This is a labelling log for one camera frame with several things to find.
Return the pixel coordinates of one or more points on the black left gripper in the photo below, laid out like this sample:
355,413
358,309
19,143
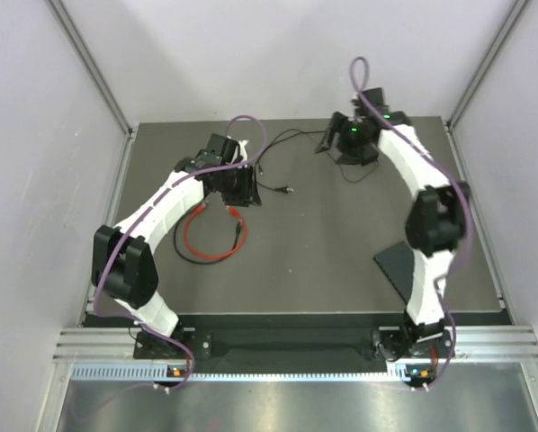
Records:
247,194

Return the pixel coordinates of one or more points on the grey slotted cable duct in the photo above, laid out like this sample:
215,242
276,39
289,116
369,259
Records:
165,373

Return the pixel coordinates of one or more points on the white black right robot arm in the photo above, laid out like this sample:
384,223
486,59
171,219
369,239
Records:
438,219

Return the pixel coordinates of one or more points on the dark grey network switch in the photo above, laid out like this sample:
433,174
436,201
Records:
397,264

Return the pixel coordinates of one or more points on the aluminium frame rail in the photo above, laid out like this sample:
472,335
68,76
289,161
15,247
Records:
477,344

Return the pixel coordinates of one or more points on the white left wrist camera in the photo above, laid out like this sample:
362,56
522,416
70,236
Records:
240,153

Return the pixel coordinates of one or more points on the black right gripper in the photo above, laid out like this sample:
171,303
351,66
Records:
342,125

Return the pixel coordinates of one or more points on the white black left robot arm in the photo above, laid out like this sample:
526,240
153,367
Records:
123,264

